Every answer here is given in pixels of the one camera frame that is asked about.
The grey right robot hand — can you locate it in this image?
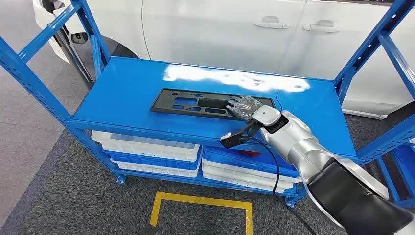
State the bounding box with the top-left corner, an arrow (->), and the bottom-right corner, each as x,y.
226,95 -> 263,123

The black plastic panel part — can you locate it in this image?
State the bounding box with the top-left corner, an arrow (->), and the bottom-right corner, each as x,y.
150,88 -> 276,121

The blue metal shelf rack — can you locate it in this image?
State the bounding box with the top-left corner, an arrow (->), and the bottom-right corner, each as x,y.
0,0 -> 415,209

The blue wheeled shelf rack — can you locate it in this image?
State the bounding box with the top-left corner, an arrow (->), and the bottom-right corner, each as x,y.
375,139 -> 415,209

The white plastic bin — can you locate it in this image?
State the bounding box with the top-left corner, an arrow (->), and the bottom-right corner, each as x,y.
201,158 -> 303,190
202,172 -> 296,194
91,130 -> 201,162
110,158 -> 202,178

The white car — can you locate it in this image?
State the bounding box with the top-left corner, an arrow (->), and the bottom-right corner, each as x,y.
32,0 -> 415,120

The yellow floor tape square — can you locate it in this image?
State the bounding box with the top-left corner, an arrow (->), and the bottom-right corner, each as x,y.
148,191 -> 254,235

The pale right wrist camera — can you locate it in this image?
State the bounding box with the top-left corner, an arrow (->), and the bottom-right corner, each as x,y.
220,129 -> 250,149

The black camera cable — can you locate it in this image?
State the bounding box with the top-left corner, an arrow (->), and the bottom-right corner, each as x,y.
248,135 -> 318,235

